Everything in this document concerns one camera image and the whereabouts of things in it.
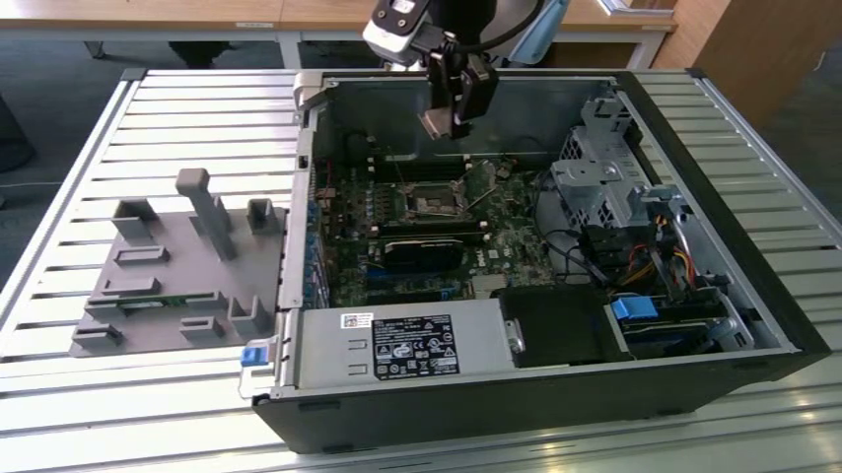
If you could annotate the black PC case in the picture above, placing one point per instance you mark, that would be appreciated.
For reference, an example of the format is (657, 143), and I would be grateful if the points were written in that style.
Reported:
(461, 419)

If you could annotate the green motherboard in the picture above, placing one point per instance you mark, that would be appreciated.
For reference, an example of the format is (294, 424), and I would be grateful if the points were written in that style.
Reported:
(506, 241)

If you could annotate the silver power supply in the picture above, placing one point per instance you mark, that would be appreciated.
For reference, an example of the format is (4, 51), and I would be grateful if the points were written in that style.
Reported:
(322, 340)

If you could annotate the CPU socket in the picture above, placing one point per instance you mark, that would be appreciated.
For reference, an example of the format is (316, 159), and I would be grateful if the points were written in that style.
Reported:
(431, 202)

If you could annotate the stack of papers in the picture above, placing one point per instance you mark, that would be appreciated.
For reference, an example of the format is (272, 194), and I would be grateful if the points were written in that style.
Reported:
(631, 5)

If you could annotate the grey parts rack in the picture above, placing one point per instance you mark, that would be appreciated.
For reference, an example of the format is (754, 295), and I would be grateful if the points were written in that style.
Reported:
(178, 276)

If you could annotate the metal disk bay cage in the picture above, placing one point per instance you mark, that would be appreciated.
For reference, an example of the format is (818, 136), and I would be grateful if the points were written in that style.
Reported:
(586, 187)

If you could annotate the black waste bin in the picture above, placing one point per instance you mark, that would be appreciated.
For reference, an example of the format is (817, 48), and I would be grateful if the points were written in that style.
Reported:
(14, 143)

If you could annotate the black drive box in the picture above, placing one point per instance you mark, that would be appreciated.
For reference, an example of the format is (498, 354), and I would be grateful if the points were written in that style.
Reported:
(559, 325)

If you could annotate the silver CPU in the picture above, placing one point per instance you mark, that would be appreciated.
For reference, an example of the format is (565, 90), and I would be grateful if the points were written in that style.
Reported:
(435, 123)

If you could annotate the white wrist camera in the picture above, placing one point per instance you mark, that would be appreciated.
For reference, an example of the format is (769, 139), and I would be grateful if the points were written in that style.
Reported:
(395, 34)

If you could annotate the person's dark shoes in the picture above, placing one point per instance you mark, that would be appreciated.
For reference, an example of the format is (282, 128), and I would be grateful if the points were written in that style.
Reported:
(200, 54)

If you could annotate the black RAM slot row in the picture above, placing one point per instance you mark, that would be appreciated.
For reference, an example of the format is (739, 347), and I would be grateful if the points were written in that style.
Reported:
(427, 229)
(427, 170)

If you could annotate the blue case latch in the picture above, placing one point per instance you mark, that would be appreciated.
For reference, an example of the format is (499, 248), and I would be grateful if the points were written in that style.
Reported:
(255, 356)

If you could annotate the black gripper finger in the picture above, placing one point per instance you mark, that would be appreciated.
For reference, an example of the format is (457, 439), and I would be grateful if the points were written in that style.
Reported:
(477, 93)
(442, 79)

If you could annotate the wooden desk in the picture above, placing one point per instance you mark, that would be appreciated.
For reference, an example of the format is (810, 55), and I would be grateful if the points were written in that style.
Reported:
(131, 12)
(618, 22)

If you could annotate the silver chipset heatsink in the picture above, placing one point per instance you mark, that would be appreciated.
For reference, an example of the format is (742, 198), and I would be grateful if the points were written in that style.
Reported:
(489, 286)

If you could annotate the wooden cabinet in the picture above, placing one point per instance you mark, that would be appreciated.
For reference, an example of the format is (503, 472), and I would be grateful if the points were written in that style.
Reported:
(757, 49)

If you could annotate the green RAM stick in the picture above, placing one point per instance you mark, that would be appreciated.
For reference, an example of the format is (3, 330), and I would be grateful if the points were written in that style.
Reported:
(167, 300)

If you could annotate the black graphics card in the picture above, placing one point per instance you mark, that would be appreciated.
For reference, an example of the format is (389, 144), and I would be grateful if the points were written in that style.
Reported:
(425, 253)

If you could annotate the blue disk carrier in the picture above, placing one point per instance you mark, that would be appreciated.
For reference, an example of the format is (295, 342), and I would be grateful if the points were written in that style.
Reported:
(633, 309)

